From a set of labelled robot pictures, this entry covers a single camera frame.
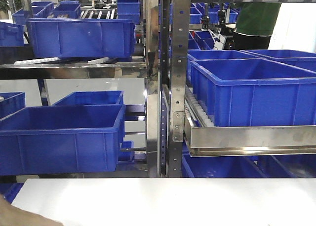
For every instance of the large blue bin lower left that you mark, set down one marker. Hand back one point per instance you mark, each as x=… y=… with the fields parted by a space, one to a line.
x=61 y=139

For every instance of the large blue bin right shelf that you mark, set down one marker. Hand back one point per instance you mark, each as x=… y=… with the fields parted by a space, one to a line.
x=254 y=92

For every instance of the stacked blue bins background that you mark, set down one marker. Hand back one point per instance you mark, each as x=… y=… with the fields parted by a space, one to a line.
x=129 y=9

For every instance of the blue bin bottom right shelf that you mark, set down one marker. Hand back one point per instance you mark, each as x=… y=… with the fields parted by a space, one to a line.
x=219 y=167

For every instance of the blue bin upper left shelf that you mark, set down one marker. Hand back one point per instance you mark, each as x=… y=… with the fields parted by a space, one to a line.
x=85 y=38

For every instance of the person in green shirt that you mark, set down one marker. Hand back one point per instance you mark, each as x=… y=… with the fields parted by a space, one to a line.
x=255 y=25

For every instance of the blue bin far right rear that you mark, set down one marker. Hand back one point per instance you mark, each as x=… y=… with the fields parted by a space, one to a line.
x=302 y=59

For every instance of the blue bin far left edge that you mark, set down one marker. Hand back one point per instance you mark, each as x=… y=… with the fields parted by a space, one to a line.
x=11 y=34

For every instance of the steel rack upright post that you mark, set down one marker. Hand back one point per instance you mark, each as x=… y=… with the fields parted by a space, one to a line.
x=178 y=66

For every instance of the steel shelf front rail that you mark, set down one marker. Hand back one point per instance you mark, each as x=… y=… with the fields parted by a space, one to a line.
x=266 y=136

